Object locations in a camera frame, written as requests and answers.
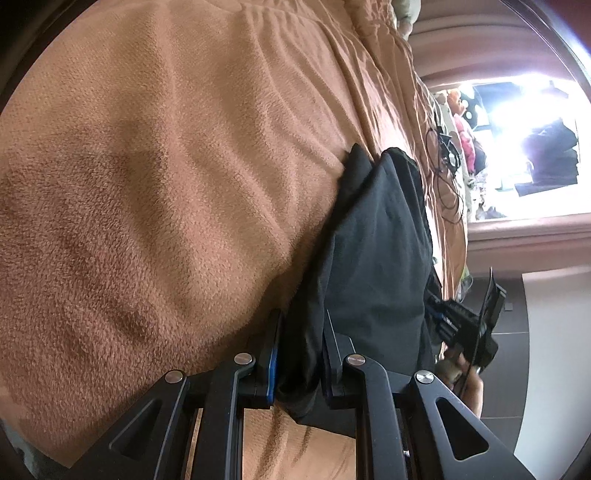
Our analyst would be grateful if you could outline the person's right hand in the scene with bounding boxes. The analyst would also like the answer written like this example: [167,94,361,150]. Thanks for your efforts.
[436,348,485,411]

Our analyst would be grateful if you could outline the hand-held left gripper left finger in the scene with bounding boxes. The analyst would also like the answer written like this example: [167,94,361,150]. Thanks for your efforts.
[60,308,284,480]

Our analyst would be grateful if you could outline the pink curtain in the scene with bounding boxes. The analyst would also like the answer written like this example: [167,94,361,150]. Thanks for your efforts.
[413,55,573,86]
[466,215,591,278]

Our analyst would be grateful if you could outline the black plush with white eyes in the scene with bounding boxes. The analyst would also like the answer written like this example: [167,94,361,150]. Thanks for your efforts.
[462,95,485,125]

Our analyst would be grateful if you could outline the black cable on bed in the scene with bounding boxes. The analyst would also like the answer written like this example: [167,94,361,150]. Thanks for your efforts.
[425,124,467,227]

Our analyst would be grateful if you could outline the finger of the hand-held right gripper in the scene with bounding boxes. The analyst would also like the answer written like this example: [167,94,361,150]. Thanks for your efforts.
[426,288,462,320]
[434,315,465,344]

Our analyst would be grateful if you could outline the brown fleece blanket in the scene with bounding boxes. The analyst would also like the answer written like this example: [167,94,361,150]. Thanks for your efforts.
[0,0,472,480]

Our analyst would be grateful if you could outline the pink plush toy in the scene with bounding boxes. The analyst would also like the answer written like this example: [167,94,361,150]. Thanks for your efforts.
[452,115,476,167]

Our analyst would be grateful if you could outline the white plush toy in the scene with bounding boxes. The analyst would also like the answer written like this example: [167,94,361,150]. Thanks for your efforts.
[392,0,422,29]

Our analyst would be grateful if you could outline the dark hanging garment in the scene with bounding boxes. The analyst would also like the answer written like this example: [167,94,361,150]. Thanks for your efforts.
[515,117,580,197]

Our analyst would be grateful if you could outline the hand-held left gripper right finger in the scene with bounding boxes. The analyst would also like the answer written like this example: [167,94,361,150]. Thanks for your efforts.
[322,310,536,480]

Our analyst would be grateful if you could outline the black button shirt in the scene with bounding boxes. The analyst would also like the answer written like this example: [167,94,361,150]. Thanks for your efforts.
[277,144,446,425]

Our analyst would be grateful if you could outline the pile of printed clothes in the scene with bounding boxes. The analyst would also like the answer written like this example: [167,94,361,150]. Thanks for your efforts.
[466,161,506,220]

